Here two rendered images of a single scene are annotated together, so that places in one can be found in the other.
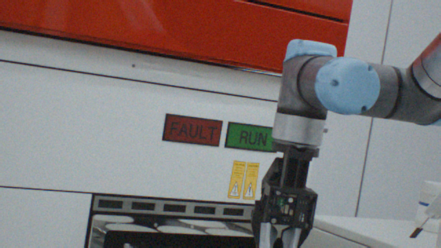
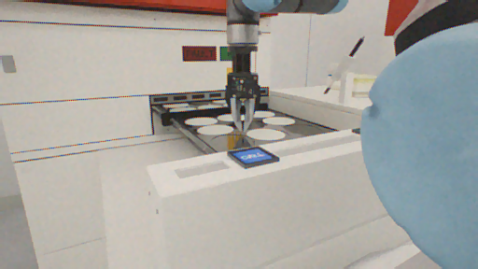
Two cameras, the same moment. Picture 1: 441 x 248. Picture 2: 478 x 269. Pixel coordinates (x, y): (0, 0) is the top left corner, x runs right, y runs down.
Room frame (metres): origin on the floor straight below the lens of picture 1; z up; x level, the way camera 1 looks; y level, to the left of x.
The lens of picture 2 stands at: (0.67, -0.17, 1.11)
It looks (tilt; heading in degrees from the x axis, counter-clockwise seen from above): 16 degrees down; 5
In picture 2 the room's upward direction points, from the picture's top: straight up
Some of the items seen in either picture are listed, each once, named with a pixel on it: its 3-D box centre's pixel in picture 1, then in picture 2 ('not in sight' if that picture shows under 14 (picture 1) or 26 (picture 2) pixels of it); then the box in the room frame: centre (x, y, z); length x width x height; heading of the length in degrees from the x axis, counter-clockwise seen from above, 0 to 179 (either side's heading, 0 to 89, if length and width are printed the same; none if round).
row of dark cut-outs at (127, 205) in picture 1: (203, 209); (215, 95); (1.62, 0.01, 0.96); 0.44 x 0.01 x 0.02; 123
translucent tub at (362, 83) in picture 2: not in sight; (360, 85); (1.60, -0.48, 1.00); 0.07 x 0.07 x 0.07; 10
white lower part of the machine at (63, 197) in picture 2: not in sight; (156, 201); (1.81, 0.35, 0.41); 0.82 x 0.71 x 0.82; 123
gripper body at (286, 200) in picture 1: (290, 185); (243, 72); (1.33, -0.12, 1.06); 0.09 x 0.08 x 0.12; 4
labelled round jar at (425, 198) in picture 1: (435, 207); (337, 76); (1.79, -0.45, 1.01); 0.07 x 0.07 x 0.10
